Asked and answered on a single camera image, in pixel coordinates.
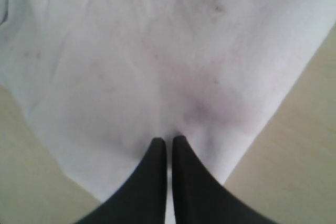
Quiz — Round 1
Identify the white t-shirt red print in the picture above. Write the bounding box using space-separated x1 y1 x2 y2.
0 0 336 224

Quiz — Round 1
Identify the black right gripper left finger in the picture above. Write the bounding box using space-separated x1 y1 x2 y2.
77 138 166 223

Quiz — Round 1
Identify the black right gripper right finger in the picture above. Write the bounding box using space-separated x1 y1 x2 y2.
172 136 274 224

